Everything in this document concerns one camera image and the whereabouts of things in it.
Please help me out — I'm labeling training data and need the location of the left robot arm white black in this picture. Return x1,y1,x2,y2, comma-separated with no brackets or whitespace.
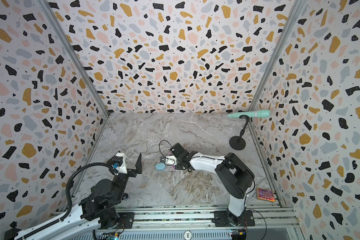
4,153,143,240

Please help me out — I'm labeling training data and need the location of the pink orange card box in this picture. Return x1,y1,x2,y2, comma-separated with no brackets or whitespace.
257,188,275,202

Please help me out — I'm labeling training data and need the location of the blue earbud charging case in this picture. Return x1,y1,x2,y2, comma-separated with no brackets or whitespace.
155,163,166,171

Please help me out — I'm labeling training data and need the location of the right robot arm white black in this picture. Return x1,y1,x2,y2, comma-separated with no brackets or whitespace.
163,143,255,219

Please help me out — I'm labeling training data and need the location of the poker chip on rail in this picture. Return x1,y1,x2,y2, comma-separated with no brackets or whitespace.
183,231,193,240

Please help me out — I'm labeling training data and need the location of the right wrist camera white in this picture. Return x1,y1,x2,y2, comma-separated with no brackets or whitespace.
164,156,177,167

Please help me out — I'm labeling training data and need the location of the black microphone stand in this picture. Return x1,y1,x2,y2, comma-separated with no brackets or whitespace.
229,115,250,151

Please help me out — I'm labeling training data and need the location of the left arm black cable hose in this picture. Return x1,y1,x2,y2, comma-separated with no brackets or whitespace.
14,162,115,240

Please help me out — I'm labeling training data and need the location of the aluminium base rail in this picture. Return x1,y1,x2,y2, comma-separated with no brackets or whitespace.
41,204,304,240

